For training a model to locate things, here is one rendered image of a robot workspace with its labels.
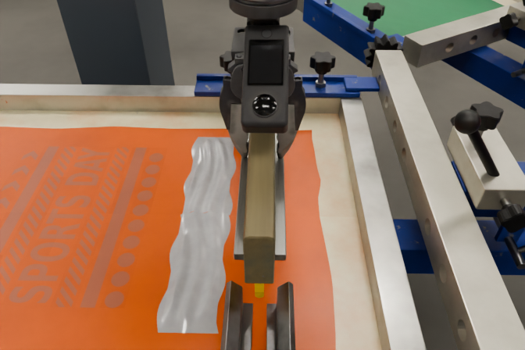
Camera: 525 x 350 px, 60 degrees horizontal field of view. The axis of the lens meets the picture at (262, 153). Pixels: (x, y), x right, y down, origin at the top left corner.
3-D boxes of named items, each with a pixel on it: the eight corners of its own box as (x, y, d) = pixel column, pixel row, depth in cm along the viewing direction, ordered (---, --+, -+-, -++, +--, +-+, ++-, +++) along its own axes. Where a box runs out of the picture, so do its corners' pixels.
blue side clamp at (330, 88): (197, 119, 86) (193, 87, 82) (200, 103, 90) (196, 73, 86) (355, 120, 86) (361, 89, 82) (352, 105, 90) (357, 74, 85)
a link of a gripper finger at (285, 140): (300, 132, 63) (291, 75, 57) (302, 161, 59) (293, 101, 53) (277, 134, 63) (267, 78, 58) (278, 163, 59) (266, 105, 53)
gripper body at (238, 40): (293, 70, 59) (298, -25, 51) (295, 109, 52) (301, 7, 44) (233, 69, 59) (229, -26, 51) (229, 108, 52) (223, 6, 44)
